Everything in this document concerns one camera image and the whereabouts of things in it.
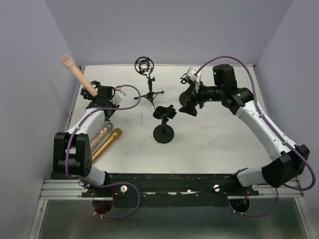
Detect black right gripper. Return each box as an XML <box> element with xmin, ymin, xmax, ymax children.
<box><xmin>178</xmin><ymin>79</ymin><xmax>224</xmax><ymax>117</ymax></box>

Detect black round-base shock-mount stand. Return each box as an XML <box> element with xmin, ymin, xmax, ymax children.
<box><xmin>80</xmin><ymin>80</ymin><xmax>102</xmax><ymax>103</ymax></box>

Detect gold microphone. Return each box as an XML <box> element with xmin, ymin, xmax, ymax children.
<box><xmin>92</xmin><ymin>128</ymin><xmax>123</xmax><ymax>162</ymax></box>

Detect black round-base orange-mic stand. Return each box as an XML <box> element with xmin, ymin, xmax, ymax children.
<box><xmin>153</xmin><ymin>105</ymin><xmax>176</xmax><ymax>144</ymax></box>

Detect black tripod microphone stand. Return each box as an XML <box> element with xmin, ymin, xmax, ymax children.
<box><xmin>134</xmin><ymin>56</ymin><xmax>164</xmax><ymax>108</ymax></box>

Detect glitter silver-head microphone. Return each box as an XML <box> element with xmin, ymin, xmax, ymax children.
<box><xmin>90</xmin><ymin>121</ymin><xmax>113</xmax><ymax>151</ymax></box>

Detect pink beige microphone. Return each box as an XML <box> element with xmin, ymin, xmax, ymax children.
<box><xmin>60</xmin><ymin>54</ymin><xmax>98</xmax><ymax>97</ymax></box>

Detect black round-base clip stand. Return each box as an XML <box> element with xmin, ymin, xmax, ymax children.
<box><xmin>179</xmin><ymin>73</ymin><xmax>192</xmax><ymax>105</ymax></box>

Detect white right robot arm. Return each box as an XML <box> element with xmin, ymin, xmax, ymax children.
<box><xmin>179</xmin><ymin>64</ymin><xmax>310</xmax><ymax>195</ymax></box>

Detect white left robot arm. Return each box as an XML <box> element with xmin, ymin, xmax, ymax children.
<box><xmin>53</xmin><ymin>86</ymin><xmax>117</xmax><ymax>197</ymax></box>

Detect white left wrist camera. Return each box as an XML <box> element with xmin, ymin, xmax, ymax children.
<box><xmin>112</xmin><ymin>89</ymin><xmax>126</xmax><ymax>105</ymax></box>

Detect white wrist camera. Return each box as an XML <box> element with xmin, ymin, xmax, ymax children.
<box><xmin>112</xmin><ymin>89</ymin><xmax>126</xmax><ymax>105</ymax></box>
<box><xmin>185</xmin><ymin>67</ymin><xmax>201</xmax><ymax>87</ymax></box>

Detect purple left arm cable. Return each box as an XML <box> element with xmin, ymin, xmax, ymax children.
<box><xmin>64</xmin><ymin>84</ymin><xmax>141</xmax><ymax>220</ymax></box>

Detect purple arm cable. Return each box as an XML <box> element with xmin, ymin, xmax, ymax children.
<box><xmin>64</xmin><ymin>84</ymin><xmax>141</xmax><ymax>220</ymax></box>
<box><xmin>195</xmin><ymin>55</ymin><xmax>316</xmax><ymax>217</ymax></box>

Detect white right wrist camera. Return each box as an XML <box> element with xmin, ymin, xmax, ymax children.
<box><xmin>185</xmin><ymin>67</ymin><xmax>201</xmax><ymax>87</ymax></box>

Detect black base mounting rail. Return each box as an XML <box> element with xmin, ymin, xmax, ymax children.
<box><xmin>84</xmin><ymin>173</ymin><xmax>259</xmax><ymax>208</ymax></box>

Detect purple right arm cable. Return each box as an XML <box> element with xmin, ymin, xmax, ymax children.
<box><xmin>195</xmin><ymin>55</ymin><xmax>316</xmax><ymax>217</ymax></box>

